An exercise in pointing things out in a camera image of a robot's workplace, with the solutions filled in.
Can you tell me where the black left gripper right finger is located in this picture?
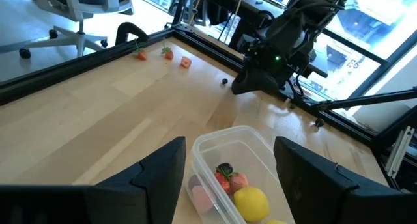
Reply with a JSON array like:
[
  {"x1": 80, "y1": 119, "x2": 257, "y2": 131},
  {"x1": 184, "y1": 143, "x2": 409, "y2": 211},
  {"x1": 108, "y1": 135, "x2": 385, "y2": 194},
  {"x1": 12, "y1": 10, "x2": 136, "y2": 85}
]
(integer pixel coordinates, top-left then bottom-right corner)
[{"x1": 273, "y1": 136, "x2": 417, "y2": 224}]

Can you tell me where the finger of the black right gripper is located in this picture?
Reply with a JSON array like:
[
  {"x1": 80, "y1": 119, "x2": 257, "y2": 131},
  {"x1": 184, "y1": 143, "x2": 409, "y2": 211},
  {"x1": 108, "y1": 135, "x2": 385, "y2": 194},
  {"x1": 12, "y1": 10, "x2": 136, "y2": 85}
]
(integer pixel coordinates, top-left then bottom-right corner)
[
  {"x1": 231, "y1": 67, "x2": 261, "y2": 95},
  {"x1": 255, "y1": 70, "x2": 281, "y2": 94}
]

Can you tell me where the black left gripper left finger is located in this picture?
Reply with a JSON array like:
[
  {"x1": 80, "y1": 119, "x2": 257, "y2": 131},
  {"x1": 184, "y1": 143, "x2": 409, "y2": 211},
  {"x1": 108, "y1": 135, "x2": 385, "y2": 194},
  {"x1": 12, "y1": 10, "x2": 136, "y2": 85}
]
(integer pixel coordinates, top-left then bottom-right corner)
[{"x1": 0, "y1": 135, "x2": 187, "y2": 224}]

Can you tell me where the pink toy berry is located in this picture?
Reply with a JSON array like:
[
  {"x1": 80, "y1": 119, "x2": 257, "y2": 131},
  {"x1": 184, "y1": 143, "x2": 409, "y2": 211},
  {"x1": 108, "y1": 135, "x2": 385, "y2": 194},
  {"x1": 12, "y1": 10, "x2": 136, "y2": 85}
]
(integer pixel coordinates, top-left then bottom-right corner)
[
  {"x1": 191, "y1": 184, "x2": 216, "y2": 214},
  {"x1": 229, "y1": 172, "x2": 250, "y2": 193}
]

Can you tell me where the large yellow toy lemon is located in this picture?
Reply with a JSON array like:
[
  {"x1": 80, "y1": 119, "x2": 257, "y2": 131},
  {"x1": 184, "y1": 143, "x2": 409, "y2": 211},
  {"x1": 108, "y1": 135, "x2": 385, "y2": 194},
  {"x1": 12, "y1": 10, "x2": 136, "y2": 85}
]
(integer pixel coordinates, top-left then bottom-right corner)
[{"x1": 233, "y1": 186, "x2": 270, "y2": 223}]

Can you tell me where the clear plastic tupperware container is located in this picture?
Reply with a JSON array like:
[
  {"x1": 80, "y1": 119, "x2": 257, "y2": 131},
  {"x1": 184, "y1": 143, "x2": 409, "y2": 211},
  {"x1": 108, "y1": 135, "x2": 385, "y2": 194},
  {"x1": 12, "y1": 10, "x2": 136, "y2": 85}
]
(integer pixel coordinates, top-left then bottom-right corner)
[{"x1": 187, "y1": 125, "x2": 296, "y2": 224}]

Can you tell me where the black desk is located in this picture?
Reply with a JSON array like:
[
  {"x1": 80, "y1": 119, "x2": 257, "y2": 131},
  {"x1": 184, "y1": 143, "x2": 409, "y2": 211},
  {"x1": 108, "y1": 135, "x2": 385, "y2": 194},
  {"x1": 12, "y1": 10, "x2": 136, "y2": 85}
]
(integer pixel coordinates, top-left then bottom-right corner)
[{"x1": 175, "y1": 0, "x2": 294, "y2": 52}]

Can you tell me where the white office chair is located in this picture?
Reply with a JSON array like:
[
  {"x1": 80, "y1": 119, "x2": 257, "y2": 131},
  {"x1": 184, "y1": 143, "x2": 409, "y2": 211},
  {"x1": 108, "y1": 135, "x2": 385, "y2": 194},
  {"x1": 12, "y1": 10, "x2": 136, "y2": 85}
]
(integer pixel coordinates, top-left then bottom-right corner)
[{"x1": 18, "y1": 0, "x2": 135, "y2": 59}]

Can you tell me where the silver aluminium bracket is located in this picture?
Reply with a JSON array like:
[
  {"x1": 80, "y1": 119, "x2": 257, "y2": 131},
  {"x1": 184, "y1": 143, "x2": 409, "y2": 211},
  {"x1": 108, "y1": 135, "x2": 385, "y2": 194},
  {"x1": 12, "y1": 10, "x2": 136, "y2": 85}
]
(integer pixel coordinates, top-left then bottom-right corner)
[{"x1": 385, "y1": 125, "x2": 416, "y2": 180}]

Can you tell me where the black frame clamp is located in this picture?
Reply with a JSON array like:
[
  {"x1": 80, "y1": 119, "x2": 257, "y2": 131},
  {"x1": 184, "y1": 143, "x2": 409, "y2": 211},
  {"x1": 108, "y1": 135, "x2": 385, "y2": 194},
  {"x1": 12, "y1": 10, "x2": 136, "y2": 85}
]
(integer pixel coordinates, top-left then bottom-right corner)
[{"x1": 115, "y1": 21, "x2": 150, "y2": 46}]

